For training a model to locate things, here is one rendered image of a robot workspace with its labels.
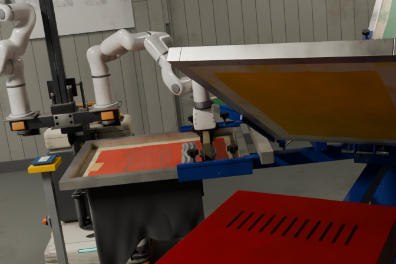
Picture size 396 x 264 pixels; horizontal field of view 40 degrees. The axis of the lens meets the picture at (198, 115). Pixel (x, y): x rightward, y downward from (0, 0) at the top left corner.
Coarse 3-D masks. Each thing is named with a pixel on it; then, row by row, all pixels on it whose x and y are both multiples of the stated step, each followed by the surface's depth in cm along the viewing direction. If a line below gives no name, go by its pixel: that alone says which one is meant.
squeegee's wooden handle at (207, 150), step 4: (204, 132) 241; (208, 132) 240; (204, 136) 234; (208, 136) 234; (204, 140) 228; (208, 140) 228; (204, 144) 224; (208, 144) 224; (204, 148) 225; (208, 148) 225; (204, 152) 225; (208, 152) 225; (204, 156) 226; (208, 156) 226
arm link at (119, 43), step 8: (120, 32) 254; (128, 32) 253; (144, 32) 259; (104, 40) 267; (112, 40) 261; (120, 40) 254; (128, 40) 251; (136, 40) 252; (104, 48) 266; (112, 48) 263; (120, 48) 263; (128, 48) 253; (136, 48) 253; (144, 48) 259; (120, 56) 280
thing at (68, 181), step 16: (224, 128) 270; (240, 128) 266; (96, 144) 272; (112, 144) 272; (128, 144) 272; (240, 144) 241; (80, 160) 244; (64, 176) 224; (96, 176) 220; (112, 176) 218; (128, 176) 218; (144, 176) 218; (160, 176) 218; (176, 176) 218
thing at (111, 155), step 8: (160, 144) 266; (168, 144) 265; (176, 144) 263; (200, 144) 259; (216, 144) 256; (224, 144) 255; (104, 152) 264; (112, 152) 263; (120, 152) 261; (176, 152) 251; (96, 160) 252; (104, 160) 251; (112, 160) 250
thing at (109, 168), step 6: (174, 156) 246; (180, 156) 245; (198, 156) 242; (216, 156) 239; (222, 156) 238; (228, 156) 238; (114, 162) 247; (174, 162) 238; (180, 162) 237; (102, 168) 241; (108, 168) 240; (114, 168) 239; (90, 174) 234; (96, 174) 233
